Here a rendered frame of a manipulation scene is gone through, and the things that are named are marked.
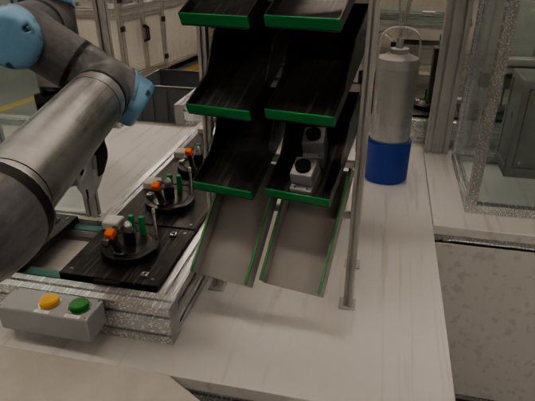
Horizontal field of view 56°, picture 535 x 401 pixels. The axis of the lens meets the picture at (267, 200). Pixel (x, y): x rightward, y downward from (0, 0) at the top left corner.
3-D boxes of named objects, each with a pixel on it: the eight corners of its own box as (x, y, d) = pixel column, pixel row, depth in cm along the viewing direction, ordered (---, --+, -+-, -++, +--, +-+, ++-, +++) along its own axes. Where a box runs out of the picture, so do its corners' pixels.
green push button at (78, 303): (83, 317, 103) (82, 310, 102) (66, 315, 104) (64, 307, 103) (94, 305, 106) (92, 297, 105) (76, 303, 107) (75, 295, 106)
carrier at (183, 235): (158, 293, 110) (151, 245, 104) (60, 279, 115) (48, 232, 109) (196, 236, 131) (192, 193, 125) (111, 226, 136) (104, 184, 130)
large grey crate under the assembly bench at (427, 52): (448, 67, 583) (451, 48, 573) (395, 63, 603) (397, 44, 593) (450, 60, 617) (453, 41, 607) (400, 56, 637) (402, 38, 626)
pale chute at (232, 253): (252, 288, 106) (245, 285, 102) (197, 274, 110) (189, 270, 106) (287, 166, 113) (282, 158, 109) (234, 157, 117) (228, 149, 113)
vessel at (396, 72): (410, 146, 171) (426, 30, 153) (368, 143, 173) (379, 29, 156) (408, 132, 183) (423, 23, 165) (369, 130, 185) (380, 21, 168)
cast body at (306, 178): (312, 202, 96) (308, 178, 91) (290, 198, 98) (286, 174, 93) (325, 169, 101) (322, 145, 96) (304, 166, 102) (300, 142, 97)
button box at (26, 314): (91, 343, 104) (85, 320, 101) (1, 328, 108) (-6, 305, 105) (107, 321, 110) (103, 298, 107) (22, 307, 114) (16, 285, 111)
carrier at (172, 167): (224, 194, 153) (221, 156, 147) (150, 187, 157) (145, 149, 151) (244, 163, 173) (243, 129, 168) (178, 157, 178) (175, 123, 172)
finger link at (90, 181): (75, 210, 88) (64, 161, 84) (92, 195, 93) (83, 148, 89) (91, 212, 87) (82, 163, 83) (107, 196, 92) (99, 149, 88)
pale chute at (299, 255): (323, 297, 103) (319, 294, 99) (264, 283, 107) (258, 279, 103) (354, 173, 110) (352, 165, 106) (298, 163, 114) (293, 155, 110)
